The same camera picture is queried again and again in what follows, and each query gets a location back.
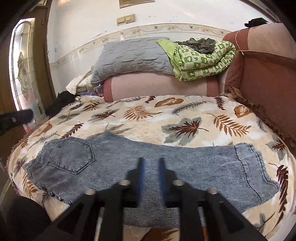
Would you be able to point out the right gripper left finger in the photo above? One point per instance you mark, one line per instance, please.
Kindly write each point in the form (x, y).
(79, 221)

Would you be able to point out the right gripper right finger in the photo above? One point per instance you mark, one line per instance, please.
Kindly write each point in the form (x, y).
(203, 214)

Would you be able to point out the blue denim pants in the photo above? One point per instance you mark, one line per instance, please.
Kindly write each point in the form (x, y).
(65, 168)

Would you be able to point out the wooden door with glass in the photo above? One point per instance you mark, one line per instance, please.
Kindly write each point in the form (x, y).
(26, 81)

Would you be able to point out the black garment at sofa edge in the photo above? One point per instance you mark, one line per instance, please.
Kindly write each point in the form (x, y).
(63, 99)

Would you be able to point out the white cloth beside pillow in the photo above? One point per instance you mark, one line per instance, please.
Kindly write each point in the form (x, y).
(80, 84)

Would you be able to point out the leaf pattern plush blanket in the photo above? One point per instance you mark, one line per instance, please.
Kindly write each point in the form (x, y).
(185, 121)

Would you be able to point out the grey quilted pillow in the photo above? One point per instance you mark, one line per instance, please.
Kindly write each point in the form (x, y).
(129, 56)

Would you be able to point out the green white folded quilt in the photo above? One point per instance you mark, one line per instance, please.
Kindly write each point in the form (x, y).
(189, 64)

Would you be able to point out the dark grey crumpled garment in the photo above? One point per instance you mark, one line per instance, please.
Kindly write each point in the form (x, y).
(203, 46)

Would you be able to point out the black cloth on sofa back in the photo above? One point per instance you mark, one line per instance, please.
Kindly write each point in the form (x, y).
(256, 22)

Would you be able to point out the beige wall switch plate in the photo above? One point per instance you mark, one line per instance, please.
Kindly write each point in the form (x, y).
(126, 19)

